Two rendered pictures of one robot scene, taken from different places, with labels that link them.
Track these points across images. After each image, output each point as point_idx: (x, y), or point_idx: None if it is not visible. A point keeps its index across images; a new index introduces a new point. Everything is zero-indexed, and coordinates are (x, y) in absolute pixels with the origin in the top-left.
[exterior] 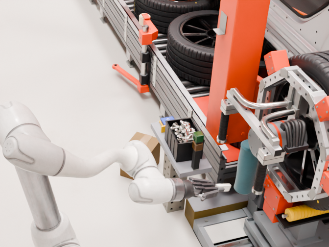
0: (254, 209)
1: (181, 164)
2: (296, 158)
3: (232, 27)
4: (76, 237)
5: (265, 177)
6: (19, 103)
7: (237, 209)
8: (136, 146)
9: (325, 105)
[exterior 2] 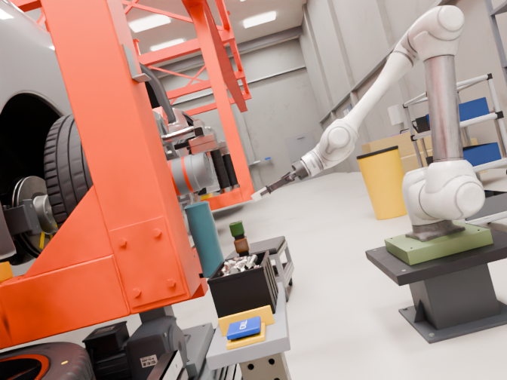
0: None
1: None
2: None
3: (139, 65)
4: (425, 194)
5: (162, 318)
6: (430, 10)
7: None
8: (334, 121)
9: (164, 113)
